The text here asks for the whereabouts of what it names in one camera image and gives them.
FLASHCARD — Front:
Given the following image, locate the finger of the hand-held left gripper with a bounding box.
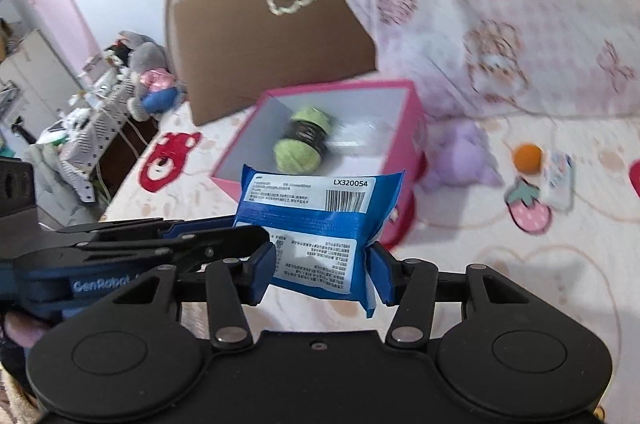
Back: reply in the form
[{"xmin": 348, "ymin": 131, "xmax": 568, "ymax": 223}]
[
  {"xmin": 55, "ymin": 217, "xmax": 237, "ymax": 240},
  {"xmin": 75, "ymin": 225, "xmax": 269, "ymax": 277}
]

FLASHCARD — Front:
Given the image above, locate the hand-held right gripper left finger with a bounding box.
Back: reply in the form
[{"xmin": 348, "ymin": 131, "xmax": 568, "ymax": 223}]
[{"xmin": 112, "ymin": 241, "xmax": 277, "ymax": 351}]

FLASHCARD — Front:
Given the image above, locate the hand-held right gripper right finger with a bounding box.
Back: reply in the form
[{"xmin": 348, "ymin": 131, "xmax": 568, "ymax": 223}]
[{"xmin": 367, "ymin": 243, "xmax": 531, "ymax": 347}]

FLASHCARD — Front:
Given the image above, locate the blue wet wipes packet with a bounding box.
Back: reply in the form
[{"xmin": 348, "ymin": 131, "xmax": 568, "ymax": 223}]
[{"xmin": 234, "ymin": 164, "xmax": 407, "ymax": 319}]

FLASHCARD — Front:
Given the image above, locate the pink cardboard box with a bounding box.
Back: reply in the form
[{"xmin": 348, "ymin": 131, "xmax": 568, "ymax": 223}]
[{"xmin": 209, "ymin": 79, "xmax": 428, "ymax": 250}]

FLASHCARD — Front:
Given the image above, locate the green yarn ball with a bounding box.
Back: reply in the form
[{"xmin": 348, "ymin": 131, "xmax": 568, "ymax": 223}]
[{"xmin": 272, "ymin": 105, "xmax": 335, "ymax": 172}]

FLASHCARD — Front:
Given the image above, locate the clear plastic bag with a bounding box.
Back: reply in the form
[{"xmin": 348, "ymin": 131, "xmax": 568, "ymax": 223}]
[{"xmin": 327, "ymin": 114, "xmax": 388, "ymax": 157}]

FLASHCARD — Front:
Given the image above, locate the orange ball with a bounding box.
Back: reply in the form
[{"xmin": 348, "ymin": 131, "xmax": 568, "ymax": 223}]
[{"xmin": 512, "ymin": 144, "xmax": 544, "ymax": 175}]

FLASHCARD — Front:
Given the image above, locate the small white tissue packet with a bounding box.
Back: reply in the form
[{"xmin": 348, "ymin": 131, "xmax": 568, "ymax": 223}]
[{"xmin": 540, "ymin": 149, "xmax": 576, "ymax": 211}]

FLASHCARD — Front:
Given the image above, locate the person's left hand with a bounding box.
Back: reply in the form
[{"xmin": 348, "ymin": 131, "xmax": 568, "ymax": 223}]
[{"xmin": 4, "ymin": 311, "xmax": 51, "ymax": 348}]

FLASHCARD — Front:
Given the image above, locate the dark wooden nightstand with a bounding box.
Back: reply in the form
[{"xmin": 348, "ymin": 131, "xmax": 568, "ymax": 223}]
[{"xmin": 95, "ymin": 119, "xmax": 161, "ymax": 205}]

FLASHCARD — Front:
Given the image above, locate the printed bedsheet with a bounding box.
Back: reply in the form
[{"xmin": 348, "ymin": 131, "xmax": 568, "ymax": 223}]
[{"xmin": 100, "ymin": 99, "xmax": 640, "ymax": 424}]

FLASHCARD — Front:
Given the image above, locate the black and white patterned cloth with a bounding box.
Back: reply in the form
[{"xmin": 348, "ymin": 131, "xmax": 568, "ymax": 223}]
[{"xmin": 30, "ymin": 79, "xmax": 136, "ymax": 225}]

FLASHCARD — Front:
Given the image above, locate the purple plush toy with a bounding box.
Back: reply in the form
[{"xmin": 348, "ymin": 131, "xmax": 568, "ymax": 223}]
[{"xmin": 420, "ymin": 121, "xmax": 506, "ymax": 192}]

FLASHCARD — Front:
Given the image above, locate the grey plush toy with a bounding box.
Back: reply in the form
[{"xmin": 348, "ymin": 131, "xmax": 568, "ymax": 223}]
[{"xmin": 117, "ymin": 32, "xmax": 187, "ymax": 122}]

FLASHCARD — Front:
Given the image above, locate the white cabinet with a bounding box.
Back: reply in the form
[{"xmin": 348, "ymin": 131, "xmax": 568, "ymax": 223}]
[{"xmin": 0, "ymin": 29, "xmax": 66, "ymax": 125}]

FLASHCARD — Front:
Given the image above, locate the pink curtain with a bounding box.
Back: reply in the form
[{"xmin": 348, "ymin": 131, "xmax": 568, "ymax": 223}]
[{"xmin": 30, "ymin": 0, "xmax": 103, "ymax": 75}]

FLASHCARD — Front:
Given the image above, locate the pink checked pillow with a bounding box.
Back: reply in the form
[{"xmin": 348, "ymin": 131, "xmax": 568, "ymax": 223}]
[{"xmin": 320, "ymin": 0, "xmax": 640, "ymax": 120}]

